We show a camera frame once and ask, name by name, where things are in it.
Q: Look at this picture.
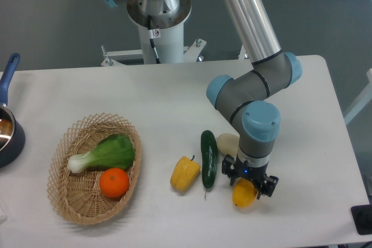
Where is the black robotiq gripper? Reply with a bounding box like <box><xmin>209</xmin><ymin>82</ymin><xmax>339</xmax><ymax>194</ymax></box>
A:
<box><xmin>221</xmin><ymin>154</ymin><xmax>279</xmax><ymax>200</ymax></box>

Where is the yellow mango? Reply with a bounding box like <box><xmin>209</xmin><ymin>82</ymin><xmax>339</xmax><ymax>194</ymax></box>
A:
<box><xmin>232</xmin><ymin>178</ymin><xmax>258</xmax><ymax>208</ymax></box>

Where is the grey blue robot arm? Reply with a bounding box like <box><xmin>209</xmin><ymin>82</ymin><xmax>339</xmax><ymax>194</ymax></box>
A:
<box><xmin>105</xmin><ymin>0</ymin><xmax>302</xmax><ymax>197</ymax></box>

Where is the beige round potato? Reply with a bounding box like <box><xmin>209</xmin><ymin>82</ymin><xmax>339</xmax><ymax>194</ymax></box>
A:
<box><xmin>216</xmin><ymin>133</ymin><xmax>239</xmax><ymax>158</ymax></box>

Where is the green cucumber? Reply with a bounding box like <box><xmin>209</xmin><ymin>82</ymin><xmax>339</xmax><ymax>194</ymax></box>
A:
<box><xmin>201</xmin><ymin>130</ymin><xmax>218</xmax><ymax>197</ymax></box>

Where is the yellow bell pepper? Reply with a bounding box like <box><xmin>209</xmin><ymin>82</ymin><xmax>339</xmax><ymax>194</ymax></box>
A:
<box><xmin>170</xmin><ymin>155</ymin><xmax>201</xmax><ymax>192</ymax></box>

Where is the black device at edge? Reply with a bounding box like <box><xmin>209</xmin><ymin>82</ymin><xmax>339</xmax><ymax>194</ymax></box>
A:
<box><xmin>350</xmin><ymin>204</ymin><xmax>371</xmax><ymax>235</ymax></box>

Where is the green bok choy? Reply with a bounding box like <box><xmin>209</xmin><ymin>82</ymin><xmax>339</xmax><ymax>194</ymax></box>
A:
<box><xmin>67</xmin><ymin>134</ymin><xmax>135</xmax><ymax>174</ymax></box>

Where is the orange fruit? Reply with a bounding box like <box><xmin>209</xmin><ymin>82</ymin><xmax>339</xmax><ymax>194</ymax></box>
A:
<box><xmin>99</xmin><ymin>168</ymin><xmax>130</xmax><ymax>199</ymax></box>

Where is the woven wicker basket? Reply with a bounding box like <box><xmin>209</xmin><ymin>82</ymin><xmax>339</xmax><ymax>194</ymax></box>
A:
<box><xmin>47</xmin><ymin>113</ymin><xmax>142</xmax><ymax>225</ymax></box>

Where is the white metal frame right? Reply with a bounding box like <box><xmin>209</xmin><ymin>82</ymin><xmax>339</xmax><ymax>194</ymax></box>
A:
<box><xmin>344</xmin><ymin>69</ymin><xmax>371</xmax><ymax>125</ymax></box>

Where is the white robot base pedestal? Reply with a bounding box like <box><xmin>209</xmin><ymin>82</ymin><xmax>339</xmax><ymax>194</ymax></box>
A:
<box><xmin>101</xmin><ymin>0</ymin><xmax>207</xmax><ymax>66</ymax></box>

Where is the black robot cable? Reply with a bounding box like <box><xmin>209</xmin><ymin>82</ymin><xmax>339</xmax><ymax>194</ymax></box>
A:
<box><xmin>146</xmin><ymin>15</ymin><xmax>161</xmax><ymax>64</ymax></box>

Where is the blue handled saucepan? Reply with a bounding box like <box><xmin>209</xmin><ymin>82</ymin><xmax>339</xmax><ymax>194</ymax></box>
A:
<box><xmin>1</xmin><ymin>53</ymin><xmax>26</xmax><ymax>168</ymax></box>

